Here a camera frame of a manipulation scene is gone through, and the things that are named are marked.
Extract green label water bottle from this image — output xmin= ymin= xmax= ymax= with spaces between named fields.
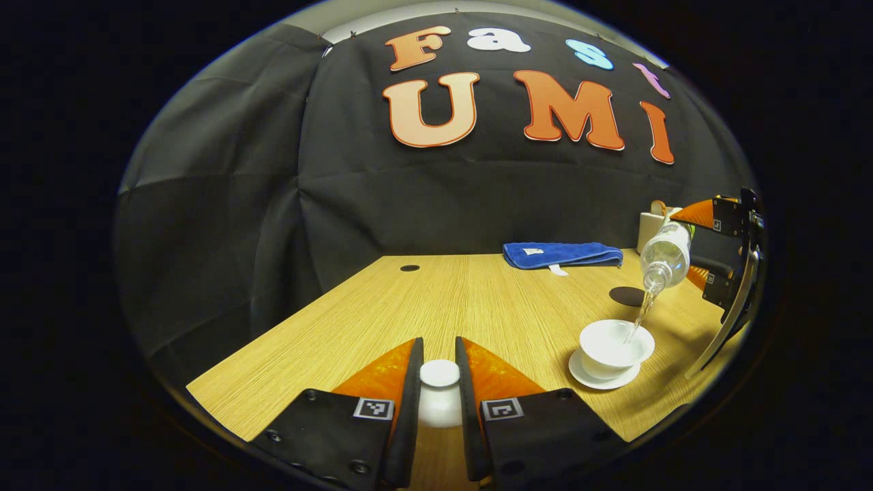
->
xmin=639 ymin=220 xmax=694 ymax=295

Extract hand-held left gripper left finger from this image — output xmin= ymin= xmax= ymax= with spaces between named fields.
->
xmin=249 ymin=337 xmax=425 ymax=490

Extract white teacup lid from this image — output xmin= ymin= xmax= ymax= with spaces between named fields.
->
xmin=417 ymin=359 xmax=463 ymax=429

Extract white teacup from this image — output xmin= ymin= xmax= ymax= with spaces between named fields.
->
xmin=579 ymin=319 xmax=655 ymax=381

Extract white toaster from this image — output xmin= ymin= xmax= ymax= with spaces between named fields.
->
xmin=637 ymin=205 xmax=683 ymax=254

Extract white saucer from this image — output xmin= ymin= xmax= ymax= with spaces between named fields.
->
xmin=568 ymin=348 xmax=642 ymax=391

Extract dark brown round coaster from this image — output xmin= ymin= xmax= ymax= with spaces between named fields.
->
xmin=608 ymin=286 xmax=647 ymax=308

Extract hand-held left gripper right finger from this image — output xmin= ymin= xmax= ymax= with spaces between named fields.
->
xmin=455 ymin=336 xmax=632 ymax=486

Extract blue towel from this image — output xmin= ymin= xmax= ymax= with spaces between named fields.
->
xmin=503 ymin=241 xmax=624 ymax=276

